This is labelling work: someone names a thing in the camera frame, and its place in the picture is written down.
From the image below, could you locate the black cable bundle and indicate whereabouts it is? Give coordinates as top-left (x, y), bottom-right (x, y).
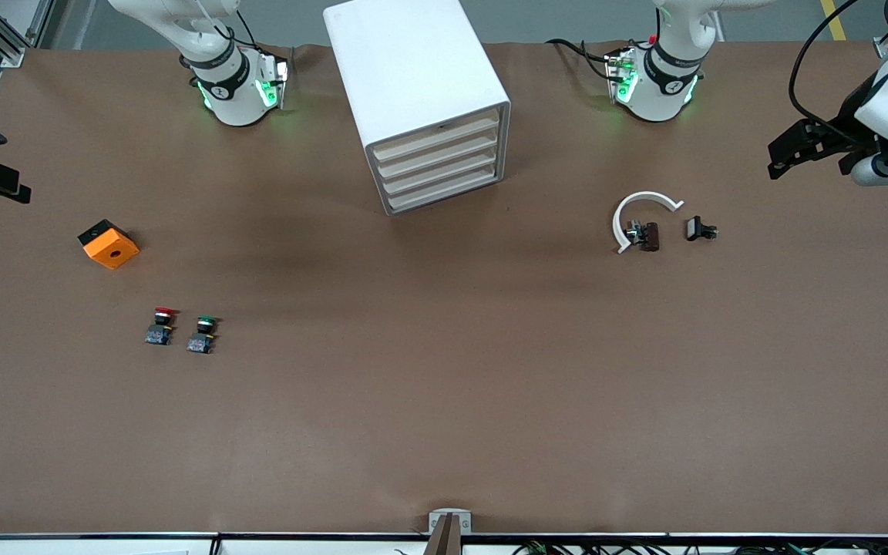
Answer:
top-left (513, 538), bottom-right (888, 555)

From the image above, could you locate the black arm base cable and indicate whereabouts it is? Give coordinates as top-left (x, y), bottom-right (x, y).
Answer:
top-left (547, 37), bottom-right (624, 82)

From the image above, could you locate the green push button switch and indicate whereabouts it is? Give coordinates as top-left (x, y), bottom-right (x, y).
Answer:
top-left (187, 314), bottom-right (219, 355)

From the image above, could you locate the brown paper table cover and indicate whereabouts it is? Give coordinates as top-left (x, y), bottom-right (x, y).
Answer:
top-left (0, 42), bottom-right (888, 537)

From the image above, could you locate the red push button switch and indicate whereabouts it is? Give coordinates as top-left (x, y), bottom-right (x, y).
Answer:
top-left (144, 307), bottom-right (179, 346)

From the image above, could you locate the white table edge rail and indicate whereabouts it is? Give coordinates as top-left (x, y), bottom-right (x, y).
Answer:
top-left (0, 532), bottom-right (888, 555)

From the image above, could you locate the grey metal clamp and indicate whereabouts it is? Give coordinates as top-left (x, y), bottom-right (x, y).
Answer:
top-left (423, 515), bottom-right (462, 555)

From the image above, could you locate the white half-ring clamp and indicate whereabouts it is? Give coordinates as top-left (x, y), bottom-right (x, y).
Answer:
top-left (612, 191), bottom-right (685, 255)

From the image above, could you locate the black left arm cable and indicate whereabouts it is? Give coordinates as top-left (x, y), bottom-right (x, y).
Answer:
top-left (789, 0), bottom-right (865, 143)

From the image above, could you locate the brown block with metal screws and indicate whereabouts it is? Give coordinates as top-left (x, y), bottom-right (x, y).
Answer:
top-left (627, 220), bottom-right (661, 253)

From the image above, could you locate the orange box with hole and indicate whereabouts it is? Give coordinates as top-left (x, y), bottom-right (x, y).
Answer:
top-left (78, 219), bottom-right (140, 271)

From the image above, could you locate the grey metal bracket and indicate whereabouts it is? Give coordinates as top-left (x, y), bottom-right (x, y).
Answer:
top-left (429, 509), bottom-right (473, 534)

